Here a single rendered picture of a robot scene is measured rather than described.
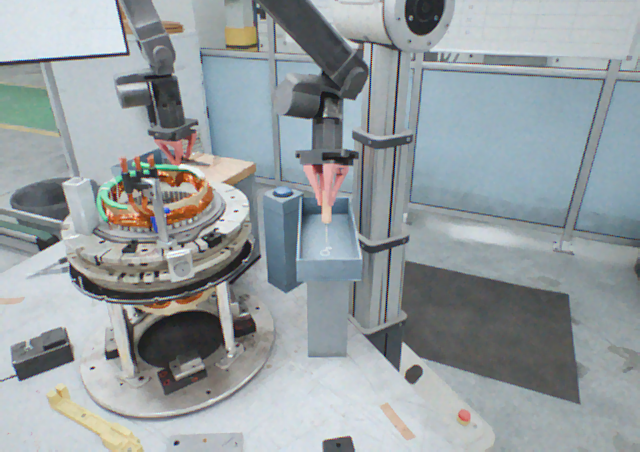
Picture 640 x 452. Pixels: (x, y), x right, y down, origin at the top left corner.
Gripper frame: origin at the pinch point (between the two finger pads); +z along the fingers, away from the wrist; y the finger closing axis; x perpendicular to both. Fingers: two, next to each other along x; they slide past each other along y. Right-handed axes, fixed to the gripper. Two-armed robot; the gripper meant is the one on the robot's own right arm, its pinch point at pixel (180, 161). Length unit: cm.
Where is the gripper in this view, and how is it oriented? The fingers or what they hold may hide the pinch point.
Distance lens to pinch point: 112.2
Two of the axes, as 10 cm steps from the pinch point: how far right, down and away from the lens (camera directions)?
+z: 0.4, 8.8, 4.7
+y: -4.1, 4.4, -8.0
